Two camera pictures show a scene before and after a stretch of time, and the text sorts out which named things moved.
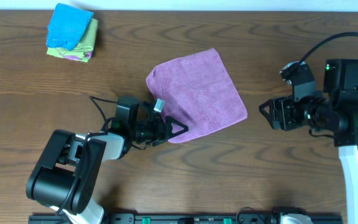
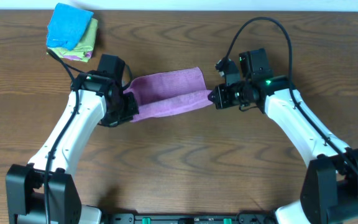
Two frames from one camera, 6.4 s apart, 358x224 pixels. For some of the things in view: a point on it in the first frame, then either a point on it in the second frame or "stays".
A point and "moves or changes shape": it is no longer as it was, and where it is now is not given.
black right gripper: (281, 109) to (221, 102)
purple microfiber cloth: (197, 93) moves or changes shape
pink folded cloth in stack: (74, 57) stays
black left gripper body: (145, 132) to (127, 107)
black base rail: (169, 219) stays
